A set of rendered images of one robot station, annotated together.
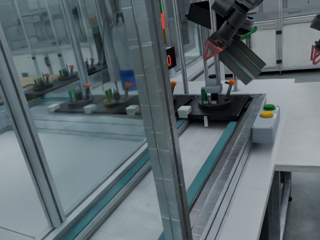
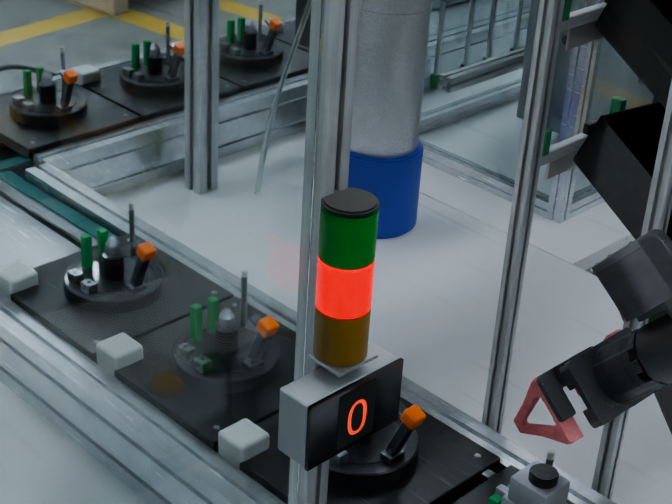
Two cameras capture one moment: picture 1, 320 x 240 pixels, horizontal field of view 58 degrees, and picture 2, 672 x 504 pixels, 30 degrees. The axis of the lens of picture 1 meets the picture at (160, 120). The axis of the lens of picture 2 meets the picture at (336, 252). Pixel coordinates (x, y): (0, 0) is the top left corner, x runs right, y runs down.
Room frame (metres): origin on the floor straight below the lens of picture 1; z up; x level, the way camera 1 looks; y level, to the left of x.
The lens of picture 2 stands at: (0.11, -0.26, 1.89)
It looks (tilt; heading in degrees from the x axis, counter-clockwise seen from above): 29 degrees down; 14
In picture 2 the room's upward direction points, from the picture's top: 4 degrees clockwise
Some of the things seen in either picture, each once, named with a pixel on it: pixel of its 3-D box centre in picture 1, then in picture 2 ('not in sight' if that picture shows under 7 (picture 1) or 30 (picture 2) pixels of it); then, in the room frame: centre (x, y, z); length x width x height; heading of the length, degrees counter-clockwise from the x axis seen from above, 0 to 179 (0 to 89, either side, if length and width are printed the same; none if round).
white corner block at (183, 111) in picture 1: (185, 112); not in sight; (1.11, -0.10, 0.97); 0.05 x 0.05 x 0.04; 60
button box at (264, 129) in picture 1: (266, 123); not in sight; (0.96, -0.38, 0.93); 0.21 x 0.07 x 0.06; 150
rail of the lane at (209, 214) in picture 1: (237, 150); not in sight; (0.83, -0.23, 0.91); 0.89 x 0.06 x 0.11; 150
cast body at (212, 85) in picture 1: (210, 83); (532, 493); (1.15, -0.23, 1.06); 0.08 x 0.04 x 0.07; 60
